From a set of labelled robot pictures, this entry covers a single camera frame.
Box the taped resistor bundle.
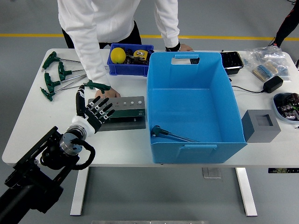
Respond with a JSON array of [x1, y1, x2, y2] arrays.
[[252, 62, 278, 82]]

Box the grey block with square recess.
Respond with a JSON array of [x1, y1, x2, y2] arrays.
[[242, 109, 282, 143]]

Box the clear plastic component bags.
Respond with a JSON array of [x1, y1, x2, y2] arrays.
[[244, 45, 292, 82]]

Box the grey floor plate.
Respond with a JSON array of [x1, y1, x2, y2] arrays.
[[202, 167, 222, 179]]

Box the black hardware pile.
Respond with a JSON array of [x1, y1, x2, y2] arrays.
[[125, 48, 150, 65]]

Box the dark electronic components pile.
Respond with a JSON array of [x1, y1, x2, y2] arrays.
[[278, 93, 299, 119]]

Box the pale blue bowl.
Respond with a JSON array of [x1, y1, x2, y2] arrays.
[[272, 92, 299, 122]]

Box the small green T-handle hex key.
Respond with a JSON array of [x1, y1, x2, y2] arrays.
[[83, 80, 112, 99]]

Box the black plastic tray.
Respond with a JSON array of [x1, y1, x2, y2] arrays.
[[220, 51, 245, 77]]

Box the large green T-handle hex key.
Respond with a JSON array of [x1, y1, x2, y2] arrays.
[[150, 125, 201, 143]]

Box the yellow ball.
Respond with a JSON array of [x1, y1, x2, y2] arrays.
[[110, 47, 127, 64]]

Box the black power adapter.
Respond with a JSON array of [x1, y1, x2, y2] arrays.
[[263, 76, 284, 94]]

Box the yellow tape measure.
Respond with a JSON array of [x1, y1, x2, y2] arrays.
[[133, 49, 150, 60]]

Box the green steel hex key stand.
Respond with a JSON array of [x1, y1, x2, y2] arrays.
[[87, 96, 147, 131]]

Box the person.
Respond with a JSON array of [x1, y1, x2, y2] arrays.
[[57, 0, 193, 99], [268, 0, 299, 70]]

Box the white table leg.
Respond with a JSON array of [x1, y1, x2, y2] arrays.
[[70, 167, 90, 216], [235, 167, 258, 217]]

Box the black adapter cable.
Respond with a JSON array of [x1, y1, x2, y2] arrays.
[[228, 77, 266, 93]]

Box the black table control panel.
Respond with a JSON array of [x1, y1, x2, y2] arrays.
[[268, 168, 299, 174]]

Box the large light blue folding box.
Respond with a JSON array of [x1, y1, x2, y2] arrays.
[[146, 51, 248, 164]]

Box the dark blue parts bin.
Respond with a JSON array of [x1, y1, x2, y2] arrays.
[[107, 43, 155, 77]]

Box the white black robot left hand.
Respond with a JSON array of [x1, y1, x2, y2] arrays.
[[67, 84, 115, 135]]

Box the person's right hand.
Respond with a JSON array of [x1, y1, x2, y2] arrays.
[[94, 87, 121, 99]]

